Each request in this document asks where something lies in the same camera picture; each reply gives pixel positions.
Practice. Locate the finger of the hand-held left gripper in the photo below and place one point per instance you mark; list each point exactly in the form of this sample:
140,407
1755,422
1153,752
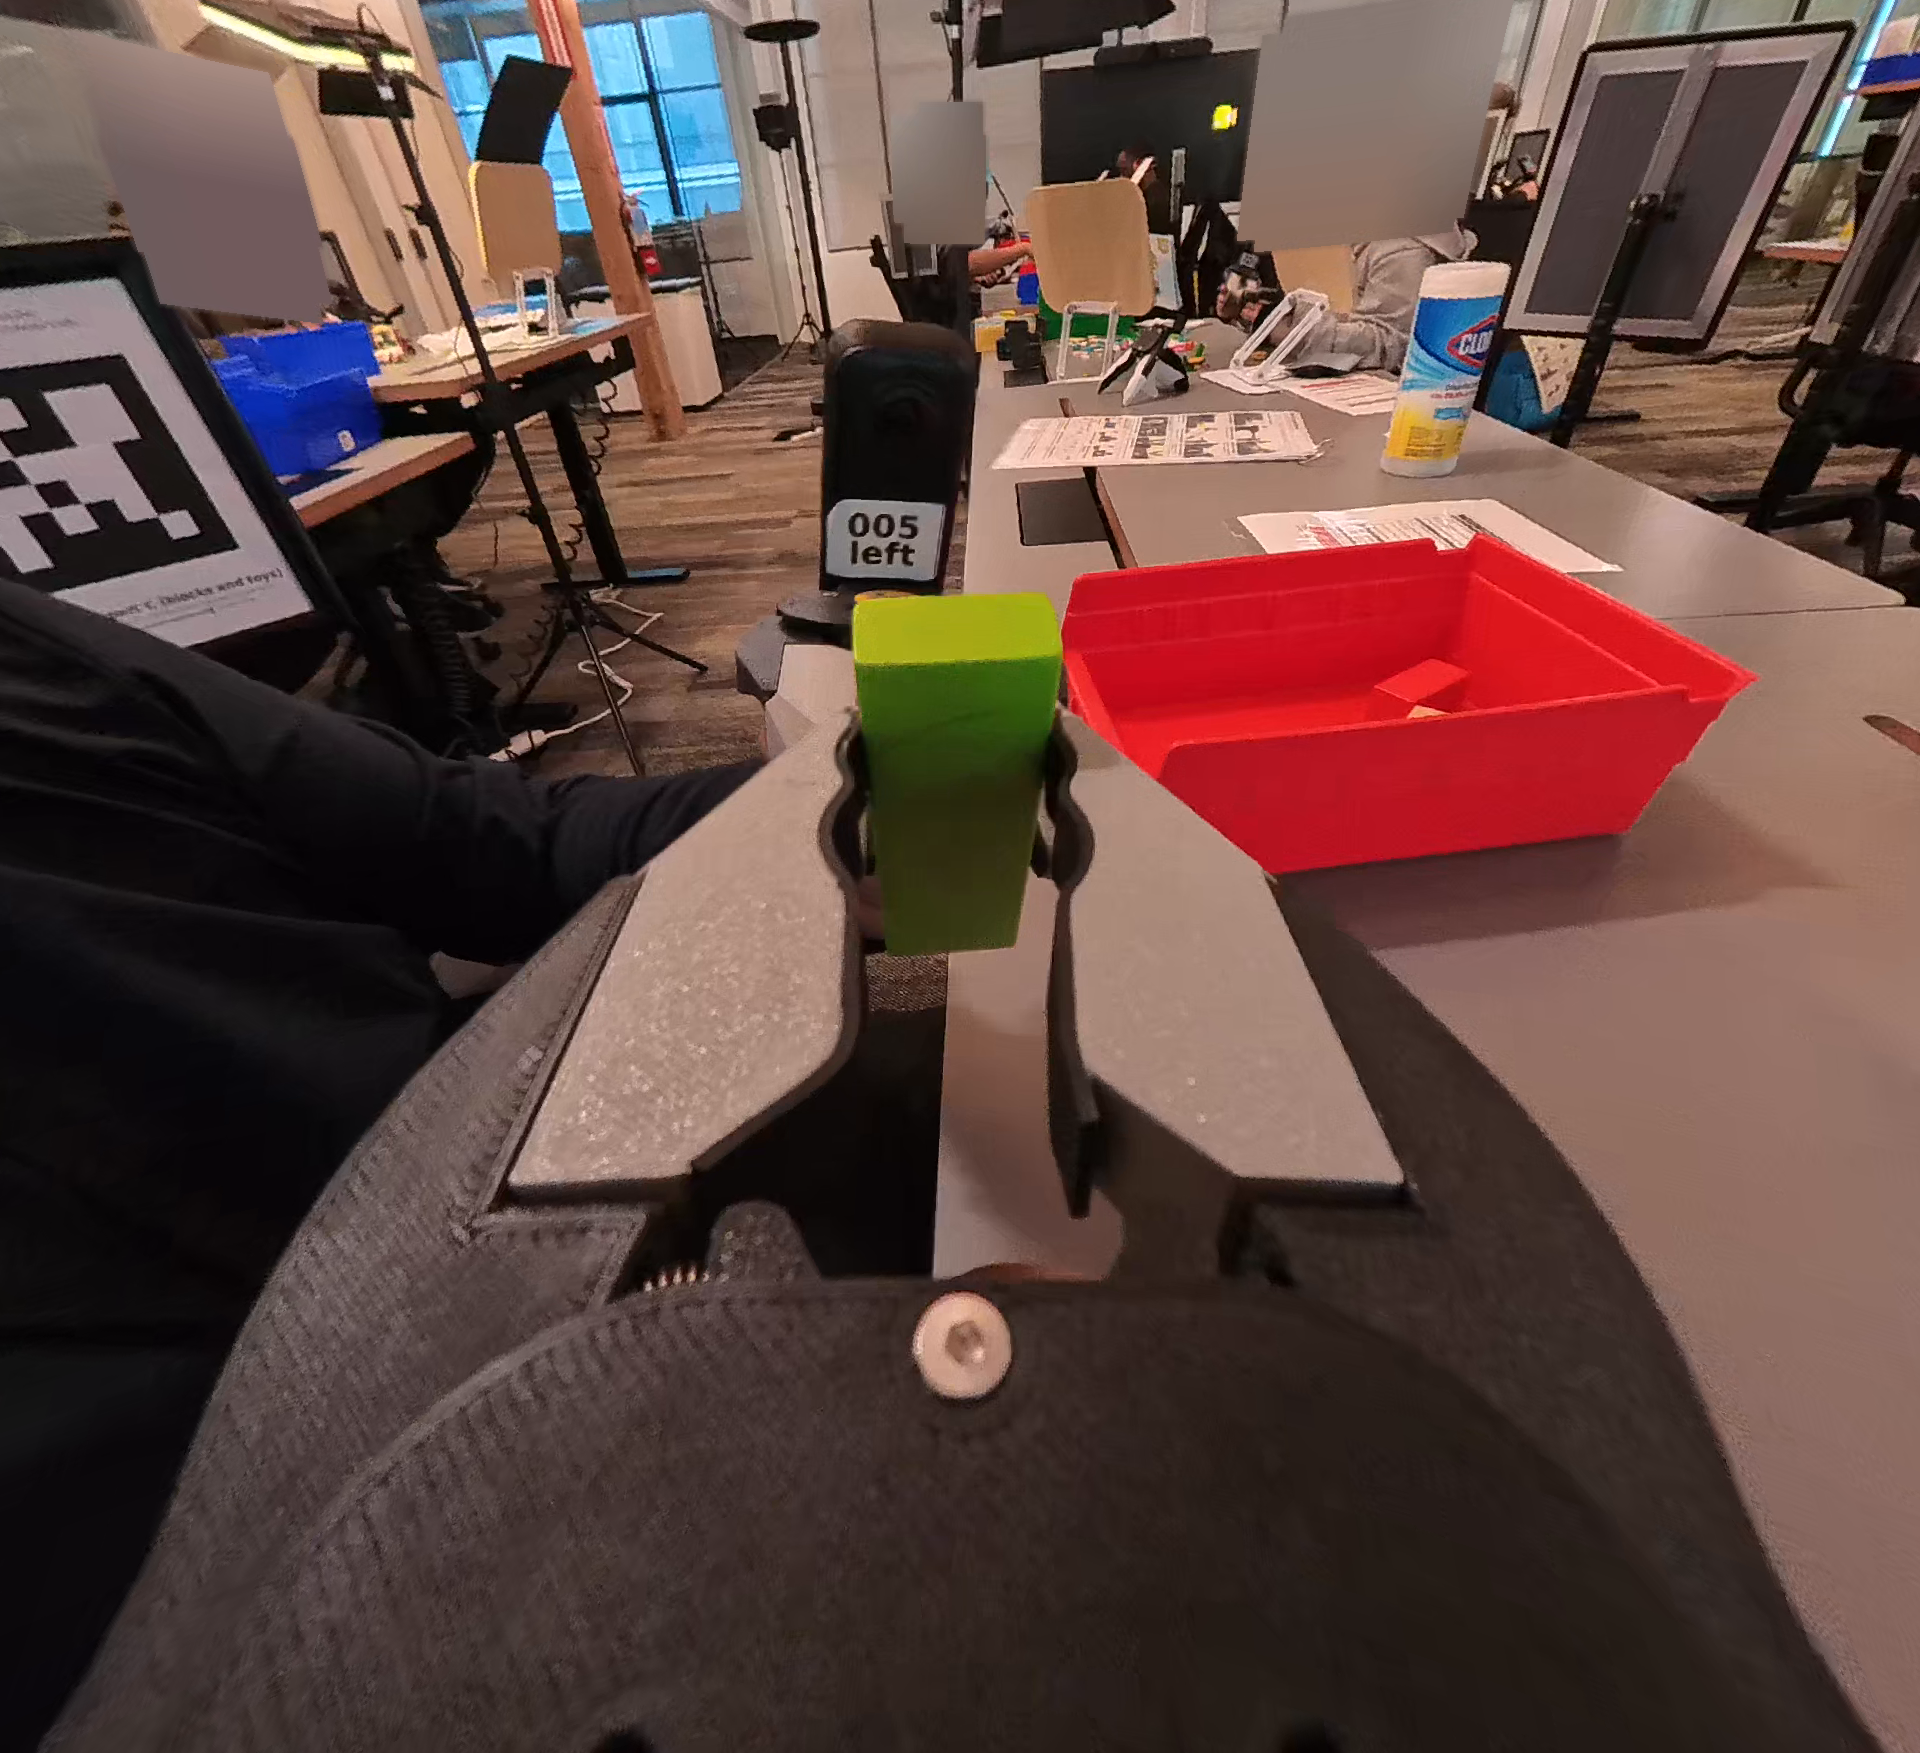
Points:
809,696

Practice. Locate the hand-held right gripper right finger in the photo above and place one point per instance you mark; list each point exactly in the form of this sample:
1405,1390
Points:
1215,1017

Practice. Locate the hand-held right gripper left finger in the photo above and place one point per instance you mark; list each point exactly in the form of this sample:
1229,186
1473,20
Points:
675,1003

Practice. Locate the thick lime green block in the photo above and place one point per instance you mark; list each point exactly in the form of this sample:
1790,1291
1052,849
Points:
952,764

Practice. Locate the red plastic bin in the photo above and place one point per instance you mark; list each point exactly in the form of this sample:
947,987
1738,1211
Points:
1500,794

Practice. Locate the person's left forearm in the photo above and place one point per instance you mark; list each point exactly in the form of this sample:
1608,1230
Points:
301,794

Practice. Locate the black flat pad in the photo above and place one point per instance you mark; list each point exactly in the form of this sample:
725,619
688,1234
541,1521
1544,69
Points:
1057,512

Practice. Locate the black and white folding stand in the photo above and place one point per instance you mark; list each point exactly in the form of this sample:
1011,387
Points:
1147,374

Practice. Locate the picture-printed paper sheet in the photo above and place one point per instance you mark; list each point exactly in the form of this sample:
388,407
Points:
1157,439

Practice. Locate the wooden board stand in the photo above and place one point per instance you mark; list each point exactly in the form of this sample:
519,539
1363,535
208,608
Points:
1087,247
515,216

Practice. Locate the red fire extinguisher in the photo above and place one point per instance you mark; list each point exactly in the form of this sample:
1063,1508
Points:
646,247

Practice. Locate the small red wooden block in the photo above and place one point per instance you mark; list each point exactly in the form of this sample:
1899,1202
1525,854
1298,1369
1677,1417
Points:
1411,690

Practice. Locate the clear acrylic stand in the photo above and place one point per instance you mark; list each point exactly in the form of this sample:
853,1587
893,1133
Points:
1274,327

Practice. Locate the wooden-top standing desk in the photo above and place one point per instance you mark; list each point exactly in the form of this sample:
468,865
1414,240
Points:
495,366

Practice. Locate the wooden column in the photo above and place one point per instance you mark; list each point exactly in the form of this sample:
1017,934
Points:
578,133

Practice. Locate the plain white paper sheet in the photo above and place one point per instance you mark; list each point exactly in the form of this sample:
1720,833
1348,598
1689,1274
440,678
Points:
1349,395

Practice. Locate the black softbox light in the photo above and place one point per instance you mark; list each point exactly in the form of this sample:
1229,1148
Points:
1074,12

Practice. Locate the disinfecting wipes canister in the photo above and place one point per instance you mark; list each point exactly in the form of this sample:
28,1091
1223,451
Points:
1442,374

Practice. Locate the white paper with red print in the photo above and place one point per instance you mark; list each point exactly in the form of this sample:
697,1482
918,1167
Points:
1500,539

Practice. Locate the blue plastic bin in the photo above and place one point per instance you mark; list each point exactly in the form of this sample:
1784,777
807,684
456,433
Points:
301,410

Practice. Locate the checkered marker sign board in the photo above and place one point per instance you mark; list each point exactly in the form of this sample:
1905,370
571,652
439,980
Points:
136,463

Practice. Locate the light panel on tripod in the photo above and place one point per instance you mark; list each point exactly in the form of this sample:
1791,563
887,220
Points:
301,24

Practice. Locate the grey panel board on stand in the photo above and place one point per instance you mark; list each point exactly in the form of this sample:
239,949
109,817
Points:
1875,253
1605,194

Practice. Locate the black wall monitor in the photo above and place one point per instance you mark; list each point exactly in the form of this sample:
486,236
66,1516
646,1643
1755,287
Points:
1139,117

